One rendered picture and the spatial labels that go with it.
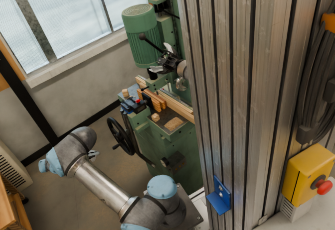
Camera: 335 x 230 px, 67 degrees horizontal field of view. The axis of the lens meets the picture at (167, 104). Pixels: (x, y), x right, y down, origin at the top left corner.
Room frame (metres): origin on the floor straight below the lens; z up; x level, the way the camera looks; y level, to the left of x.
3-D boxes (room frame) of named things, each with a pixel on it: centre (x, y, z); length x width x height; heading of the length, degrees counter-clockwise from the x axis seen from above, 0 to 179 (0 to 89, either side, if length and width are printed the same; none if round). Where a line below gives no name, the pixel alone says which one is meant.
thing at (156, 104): (1.31, 0.11, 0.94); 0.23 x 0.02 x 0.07; 31
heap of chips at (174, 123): (1.08, -0.01, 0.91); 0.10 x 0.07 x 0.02; 121
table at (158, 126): (1.28, 0.13, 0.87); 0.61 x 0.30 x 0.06; 31
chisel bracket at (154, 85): (1.35, 0.03, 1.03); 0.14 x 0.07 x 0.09; 121
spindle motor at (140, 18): (1.34, 0.05, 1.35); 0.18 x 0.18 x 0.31
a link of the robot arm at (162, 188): (0.59, 0.10, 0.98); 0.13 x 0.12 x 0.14; 137
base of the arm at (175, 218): (0.60, 0.10, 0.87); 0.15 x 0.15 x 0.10
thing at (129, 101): (1.23, 0.21, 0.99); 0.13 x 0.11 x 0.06; 31
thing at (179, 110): (1.27, 0.00, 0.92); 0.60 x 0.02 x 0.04; 31
